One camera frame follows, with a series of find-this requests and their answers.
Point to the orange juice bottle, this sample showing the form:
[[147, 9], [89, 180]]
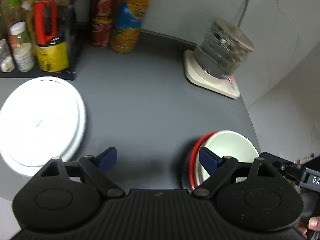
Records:
[[127, 22]]

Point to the cream kettle base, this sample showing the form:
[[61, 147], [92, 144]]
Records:
[[197, 77]]

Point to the green labelled bottle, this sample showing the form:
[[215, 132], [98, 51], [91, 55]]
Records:
[[12, 2]]

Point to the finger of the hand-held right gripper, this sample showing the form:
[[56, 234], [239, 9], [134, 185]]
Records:
[[285, 168]]

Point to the person's right hand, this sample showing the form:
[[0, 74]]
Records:
[[313, 223]]

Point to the small clear jar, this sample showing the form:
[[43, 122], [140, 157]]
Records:
[[6, 60]]

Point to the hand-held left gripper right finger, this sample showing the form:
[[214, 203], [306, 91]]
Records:
[[207, 158]]

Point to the red soda can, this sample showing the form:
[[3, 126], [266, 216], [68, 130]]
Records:
[[103, 2], [100, 33]]

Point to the red rimmed white bowl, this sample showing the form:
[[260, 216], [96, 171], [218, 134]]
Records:
[[190, 165]]

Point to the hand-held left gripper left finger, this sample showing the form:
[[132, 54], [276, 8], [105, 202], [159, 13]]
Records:
[[110, 156]]

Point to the pale green bowl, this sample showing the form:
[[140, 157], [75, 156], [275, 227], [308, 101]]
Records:
[[230, 142]]

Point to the black storage rack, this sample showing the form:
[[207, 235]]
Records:
[[37, 75]]

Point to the white lidded jar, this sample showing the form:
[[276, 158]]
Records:
[[23, 52]]

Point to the white plate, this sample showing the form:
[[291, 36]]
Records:
[[83, 120], [37, 120]]

